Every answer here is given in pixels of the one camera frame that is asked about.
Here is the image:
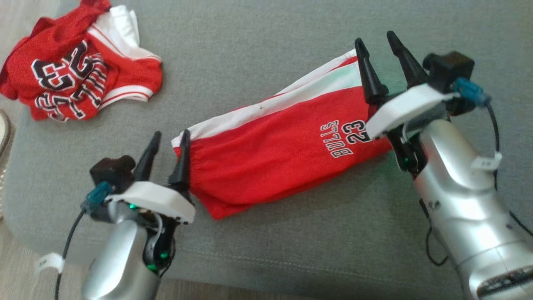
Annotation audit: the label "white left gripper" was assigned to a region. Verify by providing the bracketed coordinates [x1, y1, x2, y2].
[106, 129, 196, 275]

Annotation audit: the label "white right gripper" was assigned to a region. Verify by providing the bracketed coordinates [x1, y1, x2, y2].
[355, 30, 458, 178]

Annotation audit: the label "red basketball shorts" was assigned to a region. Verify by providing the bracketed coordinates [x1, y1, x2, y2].
[172, 49, 394, 220]

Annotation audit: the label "red basketball jersey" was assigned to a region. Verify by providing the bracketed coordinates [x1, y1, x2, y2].
[0, 0, 163, 122]

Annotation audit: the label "large grey sofa seat cushion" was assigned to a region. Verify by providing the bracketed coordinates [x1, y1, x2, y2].
[2, 0, 533, 300]

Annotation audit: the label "left black cable teal plug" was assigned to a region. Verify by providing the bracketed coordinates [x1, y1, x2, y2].
[54, 181, 113, 300]

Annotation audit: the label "black cable teal plug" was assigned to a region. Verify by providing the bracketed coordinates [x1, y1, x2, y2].
[54, 181, 113, 300]
[425, 78, 533, 267]

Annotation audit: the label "right black cable teal plug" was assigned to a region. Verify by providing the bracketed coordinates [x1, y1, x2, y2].
[425, 78, 533, 267]

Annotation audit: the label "white right cable tag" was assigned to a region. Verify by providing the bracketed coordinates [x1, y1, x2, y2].
[473, 153, 502, 170]

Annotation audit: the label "white cable tag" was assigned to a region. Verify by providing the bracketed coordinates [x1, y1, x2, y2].
[35, 253, 65, 275]
[473, 153, 502, 170]

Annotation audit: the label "white left cable tag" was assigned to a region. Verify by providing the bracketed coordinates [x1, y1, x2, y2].
[35, 253, 65, 275]

